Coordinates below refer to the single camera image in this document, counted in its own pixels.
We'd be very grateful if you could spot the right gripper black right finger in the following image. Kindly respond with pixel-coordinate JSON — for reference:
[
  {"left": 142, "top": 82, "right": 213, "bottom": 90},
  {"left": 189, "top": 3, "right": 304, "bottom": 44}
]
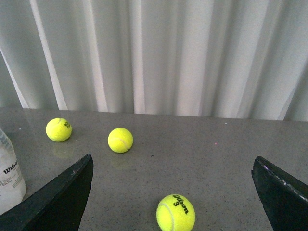
[{"left": 251, "top": 156, "right": 308, "bottom": 231}]

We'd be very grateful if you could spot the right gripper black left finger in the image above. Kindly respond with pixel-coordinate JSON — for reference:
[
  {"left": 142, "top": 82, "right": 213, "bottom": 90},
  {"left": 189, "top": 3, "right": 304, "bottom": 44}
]
[{"left": 0, "top": 154, "right": 93, "bottom": 231}]

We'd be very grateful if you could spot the clear Wilson tennis ball can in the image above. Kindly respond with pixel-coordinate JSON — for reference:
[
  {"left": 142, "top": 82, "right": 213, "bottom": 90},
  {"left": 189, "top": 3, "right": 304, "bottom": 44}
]
[{"left": 0, "top": 131, "right": 26, "bottom": 214}]

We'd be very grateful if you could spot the tennis ball far left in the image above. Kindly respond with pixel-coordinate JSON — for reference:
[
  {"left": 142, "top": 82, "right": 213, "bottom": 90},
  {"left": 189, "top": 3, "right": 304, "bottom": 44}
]
[{"left": 45, "top": 118, "right": 72, "bottom": 142}]

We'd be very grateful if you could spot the tennis ball centre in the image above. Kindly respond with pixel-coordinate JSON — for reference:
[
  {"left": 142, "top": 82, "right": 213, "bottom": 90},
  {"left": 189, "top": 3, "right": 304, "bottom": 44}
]
[{"left": 107, "top": 128, "right": 133, "bottom": 154}]

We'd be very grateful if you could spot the Wilson 3 tennis ball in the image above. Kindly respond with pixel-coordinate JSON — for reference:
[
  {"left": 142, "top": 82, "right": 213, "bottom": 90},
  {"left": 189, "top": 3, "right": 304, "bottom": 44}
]
[{"left": 156, "top": 194, "right": 195, "bottom": 231}]

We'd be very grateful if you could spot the white pleated curtain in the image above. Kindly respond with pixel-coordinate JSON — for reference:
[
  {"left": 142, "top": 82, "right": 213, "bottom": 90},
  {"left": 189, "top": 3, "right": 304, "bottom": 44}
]
[{"left": 0, "top": 0, "right": 308, "bottom": 121}]

